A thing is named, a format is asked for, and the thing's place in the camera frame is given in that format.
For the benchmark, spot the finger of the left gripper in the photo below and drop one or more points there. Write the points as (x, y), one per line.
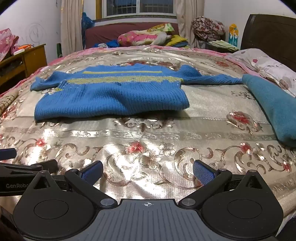
(6, 154)
(50, 165)

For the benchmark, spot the dark wooden headboard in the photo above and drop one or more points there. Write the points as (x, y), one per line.
(274, 35)

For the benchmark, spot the blue plastic bag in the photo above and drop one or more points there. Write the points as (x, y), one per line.
(86, 23)

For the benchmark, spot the teal folded blanket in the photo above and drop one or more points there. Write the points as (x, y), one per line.
(278, 106)

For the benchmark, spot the pink floral bag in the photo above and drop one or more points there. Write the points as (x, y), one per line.
(7, 43)

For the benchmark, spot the barred window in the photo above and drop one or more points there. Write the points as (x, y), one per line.
(121, 8)

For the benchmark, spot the floral cloth bundle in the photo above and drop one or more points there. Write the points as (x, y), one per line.
(207, 29)

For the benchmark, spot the beige curtain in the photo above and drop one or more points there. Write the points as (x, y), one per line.
(186, 12)
(71, 30)

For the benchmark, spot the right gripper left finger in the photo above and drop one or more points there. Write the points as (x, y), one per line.
(83, 183)

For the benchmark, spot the floral white pillow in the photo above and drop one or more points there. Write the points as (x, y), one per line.
(268, 68)

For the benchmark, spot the left beige curtain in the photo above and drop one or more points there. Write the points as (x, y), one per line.
(71, 30)

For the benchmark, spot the green bottle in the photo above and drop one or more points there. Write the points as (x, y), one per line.
(59, 50)

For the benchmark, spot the blue clothes on sofa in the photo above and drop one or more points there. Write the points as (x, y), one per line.
(110, 44)

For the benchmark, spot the maroon sofa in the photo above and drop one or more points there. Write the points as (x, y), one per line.
(106, 33)

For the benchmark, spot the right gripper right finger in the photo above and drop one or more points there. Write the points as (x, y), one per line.
(213, 181)

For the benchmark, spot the pink floral quilt bundle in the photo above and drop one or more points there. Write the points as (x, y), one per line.
(156, 35)

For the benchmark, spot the yellow folded cloth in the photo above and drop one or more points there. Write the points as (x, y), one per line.
(177, 41)

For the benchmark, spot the checked beige pillow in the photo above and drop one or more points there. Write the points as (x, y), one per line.
(7, 99)

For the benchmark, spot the wooden side desk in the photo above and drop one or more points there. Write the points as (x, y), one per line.
(21, 66)

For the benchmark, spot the right beige curtain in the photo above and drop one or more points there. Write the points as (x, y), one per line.
(186, 12)

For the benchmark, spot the blue knit sweater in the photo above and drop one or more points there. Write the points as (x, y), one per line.
(118, 90)

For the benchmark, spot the floral satin bedspread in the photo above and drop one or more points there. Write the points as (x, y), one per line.
(151, 155)

